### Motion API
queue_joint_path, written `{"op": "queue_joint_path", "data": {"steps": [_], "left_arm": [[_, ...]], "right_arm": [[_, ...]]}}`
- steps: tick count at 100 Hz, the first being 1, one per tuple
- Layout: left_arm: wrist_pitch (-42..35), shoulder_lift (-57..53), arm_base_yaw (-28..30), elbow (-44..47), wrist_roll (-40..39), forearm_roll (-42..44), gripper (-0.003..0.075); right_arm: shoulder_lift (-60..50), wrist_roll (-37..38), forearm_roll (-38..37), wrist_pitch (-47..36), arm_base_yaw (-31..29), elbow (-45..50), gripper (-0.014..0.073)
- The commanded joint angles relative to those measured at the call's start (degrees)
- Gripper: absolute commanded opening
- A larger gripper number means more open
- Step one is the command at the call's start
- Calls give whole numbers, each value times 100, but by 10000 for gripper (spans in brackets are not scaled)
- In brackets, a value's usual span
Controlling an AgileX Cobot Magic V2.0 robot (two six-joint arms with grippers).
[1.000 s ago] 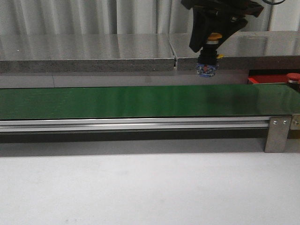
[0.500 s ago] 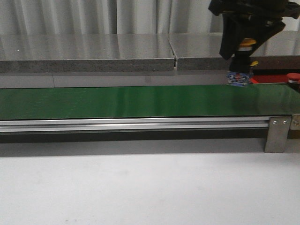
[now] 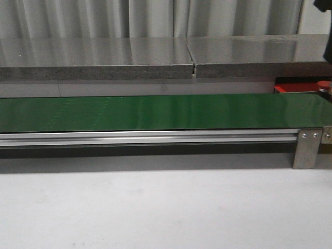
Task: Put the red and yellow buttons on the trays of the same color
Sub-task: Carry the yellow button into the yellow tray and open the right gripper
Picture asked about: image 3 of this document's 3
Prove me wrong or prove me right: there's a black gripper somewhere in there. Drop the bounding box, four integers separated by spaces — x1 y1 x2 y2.
313 0 332 62

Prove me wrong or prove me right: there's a right grey stone slab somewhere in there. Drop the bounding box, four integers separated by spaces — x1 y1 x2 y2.
186 34 331 78

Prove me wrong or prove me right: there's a grey stone slab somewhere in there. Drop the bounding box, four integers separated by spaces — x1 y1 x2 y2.
1 38 193 80
186 34 331 78

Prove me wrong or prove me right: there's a red plastic tray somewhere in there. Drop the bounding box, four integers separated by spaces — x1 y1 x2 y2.
273 82 331 104

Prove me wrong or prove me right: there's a green conveyor belt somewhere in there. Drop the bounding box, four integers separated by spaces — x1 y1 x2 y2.
1 93 331 133

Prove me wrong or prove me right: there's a conveyor end plate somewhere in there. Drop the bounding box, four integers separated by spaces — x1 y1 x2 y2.
320 126 332 154

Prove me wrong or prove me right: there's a left grey stone slab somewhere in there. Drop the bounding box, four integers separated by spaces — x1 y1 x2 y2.
1 38 193 80

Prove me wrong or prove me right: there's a grey pleated curtain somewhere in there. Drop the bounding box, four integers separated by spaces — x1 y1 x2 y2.
1 1 302 38

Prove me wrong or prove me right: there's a metal conveyor support bracket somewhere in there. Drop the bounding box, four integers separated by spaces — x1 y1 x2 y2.
293 129 322 169

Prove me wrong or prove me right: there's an aluminium conveyor side rail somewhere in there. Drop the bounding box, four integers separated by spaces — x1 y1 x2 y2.
1 129 299 147

